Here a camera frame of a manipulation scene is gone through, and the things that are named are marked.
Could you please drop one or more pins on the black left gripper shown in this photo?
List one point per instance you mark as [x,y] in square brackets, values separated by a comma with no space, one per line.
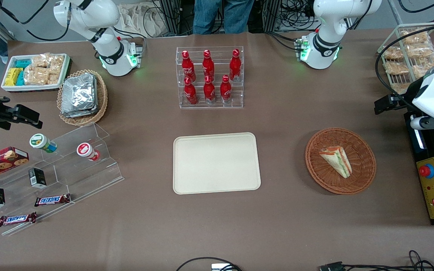
[401,103]

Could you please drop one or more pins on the triangular sandwich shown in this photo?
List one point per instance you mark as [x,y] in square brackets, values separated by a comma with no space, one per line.
[335,160]

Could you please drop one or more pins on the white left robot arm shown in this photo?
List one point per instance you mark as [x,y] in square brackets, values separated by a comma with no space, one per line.
[330,15]

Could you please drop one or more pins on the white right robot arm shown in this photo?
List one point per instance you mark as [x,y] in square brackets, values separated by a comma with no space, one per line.
[85,15]

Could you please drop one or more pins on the white rectangular snack tray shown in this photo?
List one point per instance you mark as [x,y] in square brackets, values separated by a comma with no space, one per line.
[32,88]

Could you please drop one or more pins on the light tan wicker basket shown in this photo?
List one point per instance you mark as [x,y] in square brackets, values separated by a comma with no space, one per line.
[102,99]

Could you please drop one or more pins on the brown wicker basket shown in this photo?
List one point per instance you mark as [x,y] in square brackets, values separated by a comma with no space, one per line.
[360,177]

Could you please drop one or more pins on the beige plastic tray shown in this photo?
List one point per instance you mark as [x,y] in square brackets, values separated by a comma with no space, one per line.
[217,163]

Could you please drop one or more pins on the bagged fried snack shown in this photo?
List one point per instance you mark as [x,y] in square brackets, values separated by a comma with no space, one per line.
[414,37]
[399,87]
[396,67]
[419,51]
[393,53]
[424,66]

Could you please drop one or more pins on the green lid yogurt cup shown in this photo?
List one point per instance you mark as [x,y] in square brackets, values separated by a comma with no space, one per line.
[40,142]

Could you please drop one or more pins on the teal snack pack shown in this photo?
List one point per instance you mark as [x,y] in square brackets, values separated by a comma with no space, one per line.
[20,78]
[23,63]

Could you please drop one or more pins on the clear bag rice crackers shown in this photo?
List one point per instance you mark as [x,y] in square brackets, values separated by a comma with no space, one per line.
[35,76]
[40,60]
[54,77]
[57,62]

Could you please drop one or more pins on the yellow snack pack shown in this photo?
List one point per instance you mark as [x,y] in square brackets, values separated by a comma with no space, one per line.
[11,76]

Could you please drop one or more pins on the black machine housing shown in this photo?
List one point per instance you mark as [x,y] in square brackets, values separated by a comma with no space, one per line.
[414,146]

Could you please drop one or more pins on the silver foil pack stack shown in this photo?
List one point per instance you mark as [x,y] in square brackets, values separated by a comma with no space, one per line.
[79,96]

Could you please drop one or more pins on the red lid yogurt cup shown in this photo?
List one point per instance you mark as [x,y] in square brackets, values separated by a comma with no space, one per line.
[86,150]

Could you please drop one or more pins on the clear acrylic stepped display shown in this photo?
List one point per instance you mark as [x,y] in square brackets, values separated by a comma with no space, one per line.
[89,177]

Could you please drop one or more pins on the Snickers chocolate bar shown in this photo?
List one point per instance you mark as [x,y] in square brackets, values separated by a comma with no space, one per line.
[52,200]
[16,219]

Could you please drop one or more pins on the beige cloth bag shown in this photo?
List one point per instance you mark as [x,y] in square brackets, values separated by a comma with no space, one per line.
[134,19]

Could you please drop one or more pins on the black equipment rack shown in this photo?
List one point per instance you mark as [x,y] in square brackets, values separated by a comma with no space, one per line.
[170,15]
[271,15]

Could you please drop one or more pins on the red cola bottle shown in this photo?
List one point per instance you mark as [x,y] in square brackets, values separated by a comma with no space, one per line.
[209,91]
[235,66]
[190,93]
[225,90]
[208,66]
[187,67]

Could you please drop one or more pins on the clear acrylic bottle rack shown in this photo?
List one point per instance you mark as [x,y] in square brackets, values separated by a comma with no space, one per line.
[219,56]

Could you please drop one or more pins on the person legs blue jeans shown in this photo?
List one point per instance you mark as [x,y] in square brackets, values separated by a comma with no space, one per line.
[205,17]

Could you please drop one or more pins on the white plug connector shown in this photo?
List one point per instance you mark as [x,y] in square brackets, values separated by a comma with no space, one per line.
[219,267]

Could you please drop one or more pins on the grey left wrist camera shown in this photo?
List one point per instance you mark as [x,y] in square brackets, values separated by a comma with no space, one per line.
[428,122]

